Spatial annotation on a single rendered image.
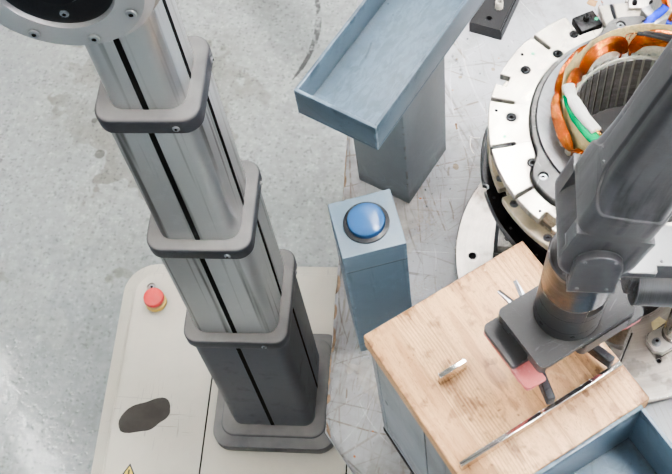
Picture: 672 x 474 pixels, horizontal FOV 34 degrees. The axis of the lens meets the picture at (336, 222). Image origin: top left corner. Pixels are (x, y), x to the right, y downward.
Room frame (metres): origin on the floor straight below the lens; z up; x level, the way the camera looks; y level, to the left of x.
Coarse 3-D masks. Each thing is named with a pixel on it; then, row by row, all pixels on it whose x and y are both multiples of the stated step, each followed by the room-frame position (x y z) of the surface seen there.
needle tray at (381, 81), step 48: (384, 0) 0.87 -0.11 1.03; (432, 0) 0.86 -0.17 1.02; (480, 0) 0.84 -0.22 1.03; (336, 48) 0.80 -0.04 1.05; (384, 48) 0.80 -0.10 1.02; (432, 48) 0.76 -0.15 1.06; (336, 96) 0.75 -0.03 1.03; (384, 96) 0.73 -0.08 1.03; (432, 96) 0.78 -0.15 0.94; (384, 144) 0.75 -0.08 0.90; (432, 144) 0.78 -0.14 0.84
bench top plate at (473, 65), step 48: (528, 0) 1.03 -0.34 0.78; (576, 0) 1.02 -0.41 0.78; (624, 0) 1.00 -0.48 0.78; (480, 48) 0.96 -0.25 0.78; (480, 96) 0.88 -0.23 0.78; (480, 144) 0.80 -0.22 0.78; (432, 192) 0.74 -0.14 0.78; (432, 240) 0.67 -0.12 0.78; (336, 288) 0.63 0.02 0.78; (432, 288) 0.60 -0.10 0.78; (336, 336) 0.56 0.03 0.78; (336, 384) 0.50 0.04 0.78; (336, 432) 0.44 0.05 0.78; (384, 432) 0.43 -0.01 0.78
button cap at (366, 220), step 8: (352, 208) 0.59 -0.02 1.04; (360, 208) 0.58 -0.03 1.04; (368, 208) 0.58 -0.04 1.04; (376, 208) 0.58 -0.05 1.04; (352, 216) 0.58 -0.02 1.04; (360, 216) 0.57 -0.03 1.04; (368, 216) 0.57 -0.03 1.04; (376, 216) 0.57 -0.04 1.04; (384, 216) 0.57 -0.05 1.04; (352, 224) 0.57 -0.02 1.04; (360, 224) 0.56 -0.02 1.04; (368, 224) 0.56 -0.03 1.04; (376, 224) 0.56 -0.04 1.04; (384, 224) 0.56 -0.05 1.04; (352, 232) 0.56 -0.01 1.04; (360, 232) 0.55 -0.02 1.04; (368, 232) 0.55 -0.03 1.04; (376, 232) 0.55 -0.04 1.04
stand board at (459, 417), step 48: (480, 288) 0.45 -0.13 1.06; (528, 288) 0.44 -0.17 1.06; (384, 336) 0.42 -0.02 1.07; (432, 336) 0.41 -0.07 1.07; (480, 336) 0.40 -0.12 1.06; (432, 384) 0.37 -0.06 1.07; (480, 384) 0.36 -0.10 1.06; (576, 384) 0.34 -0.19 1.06; (624, 384) 0.33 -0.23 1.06; (432, 432) 0.32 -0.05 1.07; (480, 432) 0.31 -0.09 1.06; (528, 432) 0.30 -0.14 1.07; (576, 432) 0.29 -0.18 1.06
